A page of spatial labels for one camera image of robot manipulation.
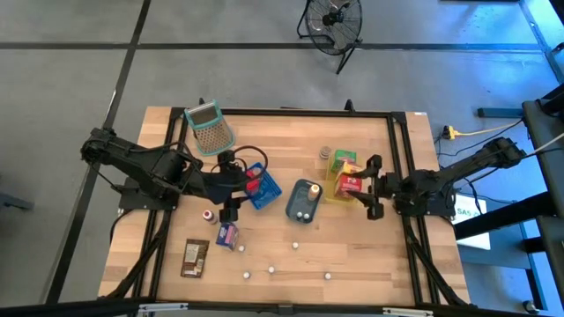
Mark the blue slotted plastic basket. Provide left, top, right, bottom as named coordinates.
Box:
left=244, top=161, right=283, bottom=210

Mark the teal-rimmed metal box grater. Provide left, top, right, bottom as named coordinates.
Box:
left=183, top=100, right=236, bottom=158

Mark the white printed sign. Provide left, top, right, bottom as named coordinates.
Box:
left=451, top=193, right=491, bottom=251

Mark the grey floor object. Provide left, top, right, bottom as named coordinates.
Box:
left=0, top=175, right=35, bottom=211

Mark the dark grey office desk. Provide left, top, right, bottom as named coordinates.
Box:
left=522, top=83, right=564, bottom=309

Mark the blue Frosted Flakes cereal box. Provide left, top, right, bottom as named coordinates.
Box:
left=215, top=220, right=241, bottom=252

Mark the black aluminium table frame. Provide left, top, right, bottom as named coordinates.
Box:
left=99, top=105, right=471, bottom=309

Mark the blue-grey desk foot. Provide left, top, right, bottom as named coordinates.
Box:
left=477, top=107, right=525, bottom=119

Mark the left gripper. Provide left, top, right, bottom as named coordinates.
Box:
left=203, top=151, right=262, bottom=224

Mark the red Froot Loops cereal box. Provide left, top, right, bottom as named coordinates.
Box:
left=333, top=172, right=365, bottom=200

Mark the yellow power cable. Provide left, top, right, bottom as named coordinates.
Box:
left=456, top=118, right=525, bottom=137

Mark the silver aluminium bracket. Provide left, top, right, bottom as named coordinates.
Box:
left=137, top=302, right=189, bottom=314
left=382, top=306, right=435, bottom=317

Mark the green Apple Jacks cereal box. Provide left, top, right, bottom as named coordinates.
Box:
left=330, top=149, right=358, bottom=173

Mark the paprika tin with red lid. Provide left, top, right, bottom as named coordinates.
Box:
left=245, top=169, right=262, bottom=197

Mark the black floor cable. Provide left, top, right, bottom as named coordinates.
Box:
left=434, top=131, right=564, bottom=212

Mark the brown foil packet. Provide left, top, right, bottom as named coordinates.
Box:
left=179, top=239, right=211, bottom=279

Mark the yellow Corn Pops cereal box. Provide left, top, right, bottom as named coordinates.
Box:
left=341, top=160, right=365, bottom=177

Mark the black desk leg beam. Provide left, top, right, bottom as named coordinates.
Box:
left=453, top=191, right=554, bottom=241

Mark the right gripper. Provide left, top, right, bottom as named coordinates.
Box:
left=351, top=154, right=400, bottom=220

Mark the black rig crossbar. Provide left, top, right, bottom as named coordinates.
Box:
left=0, top=298, right=564, bottom=317

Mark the black floor fan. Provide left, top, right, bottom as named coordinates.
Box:
left=295, top=0, right=365, bottom=76

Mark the yellow plastic bin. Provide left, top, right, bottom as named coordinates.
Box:
left=324, top=151, right=367, bottom=206

